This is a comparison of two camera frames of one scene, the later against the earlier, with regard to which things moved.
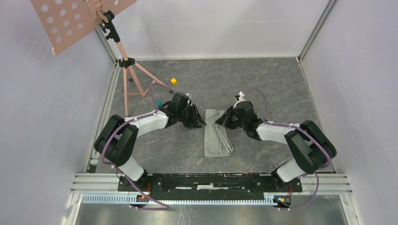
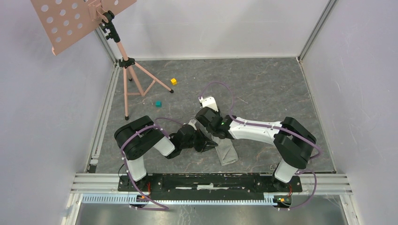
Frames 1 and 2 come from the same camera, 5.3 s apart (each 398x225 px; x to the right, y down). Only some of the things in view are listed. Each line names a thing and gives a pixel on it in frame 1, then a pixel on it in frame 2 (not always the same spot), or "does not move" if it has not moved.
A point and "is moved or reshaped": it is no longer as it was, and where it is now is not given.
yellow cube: (173, 81) does not move
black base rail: (210, 183) does not move
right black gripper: (222, 120) to (218, 113)
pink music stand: (65, 22) does not move
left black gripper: (196, 118) to (203, 138)
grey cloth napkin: (217, 142) is moved or reshaped
